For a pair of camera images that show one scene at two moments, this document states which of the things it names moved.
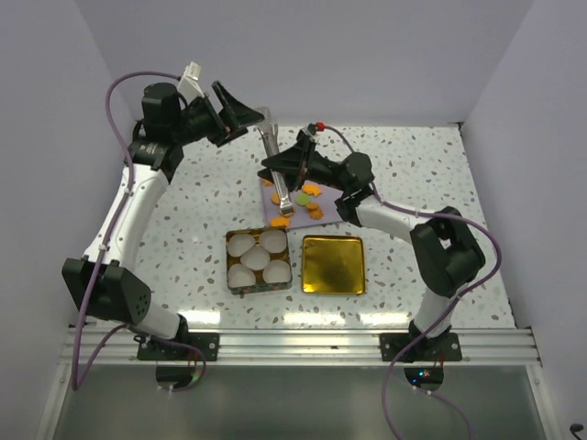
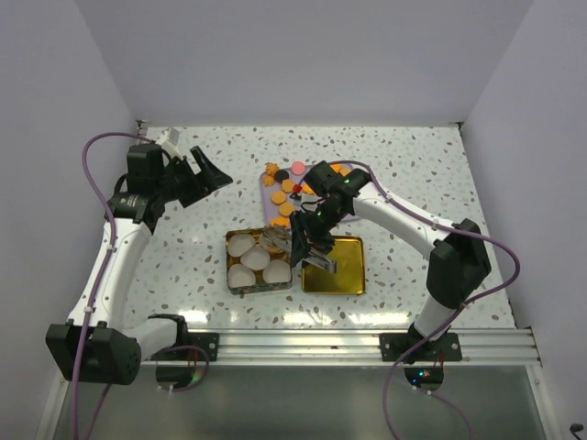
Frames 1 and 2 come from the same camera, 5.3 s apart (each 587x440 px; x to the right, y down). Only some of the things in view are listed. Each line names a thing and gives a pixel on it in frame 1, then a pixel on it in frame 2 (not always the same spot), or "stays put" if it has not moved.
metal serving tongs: (268, 130) → (318, 258)
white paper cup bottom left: (238, 275) stays put
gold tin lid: (333, 265) stays put
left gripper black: (237, 115) → (212, 177)
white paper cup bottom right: (276, 270) stays put
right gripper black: (291, 162) → (301, 243)
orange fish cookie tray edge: (280, 222) stays put
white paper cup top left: (238, 244) stays put
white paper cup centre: (256, 258) stays put
